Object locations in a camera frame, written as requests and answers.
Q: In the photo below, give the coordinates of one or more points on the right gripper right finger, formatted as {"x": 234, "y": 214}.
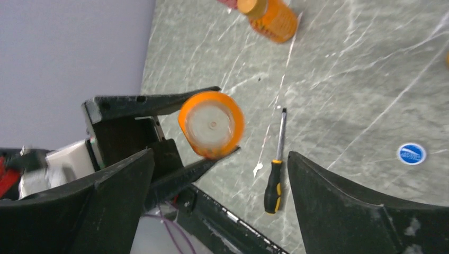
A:
{"x": 337, "y": 215}

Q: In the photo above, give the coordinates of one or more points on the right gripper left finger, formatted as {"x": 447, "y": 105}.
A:
{"x": 95, "y": 214}

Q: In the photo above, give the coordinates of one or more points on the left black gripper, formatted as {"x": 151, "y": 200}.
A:
{"x": 115, "y": 134}

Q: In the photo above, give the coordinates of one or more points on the orange juice bottle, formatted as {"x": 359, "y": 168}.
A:
{"x": 212, "y": 123}
{"x": 278, "y": 24}

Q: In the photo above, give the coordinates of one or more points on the white blue bottle cap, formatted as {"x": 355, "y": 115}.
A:
{"x": 411, "y": 154}

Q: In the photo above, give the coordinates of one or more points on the clear red-label bottle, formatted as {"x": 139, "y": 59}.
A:
{"x": 232, "y": 4}

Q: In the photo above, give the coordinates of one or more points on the orange bottle cap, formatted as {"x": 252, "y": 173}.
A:
{"x": 253, "y": 9}

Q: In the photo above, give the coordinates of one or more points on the black yellow screwdriver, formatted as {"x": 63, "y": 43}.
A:
{"x": 272, "y": 195}

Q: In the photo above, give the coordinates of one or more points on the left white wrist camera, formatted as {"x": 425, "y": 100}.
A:
{"x": 57, "y": 168}

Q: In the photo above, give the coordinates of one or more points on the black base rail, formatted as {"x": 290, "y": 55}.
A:
{"x": 218, "y": 228}

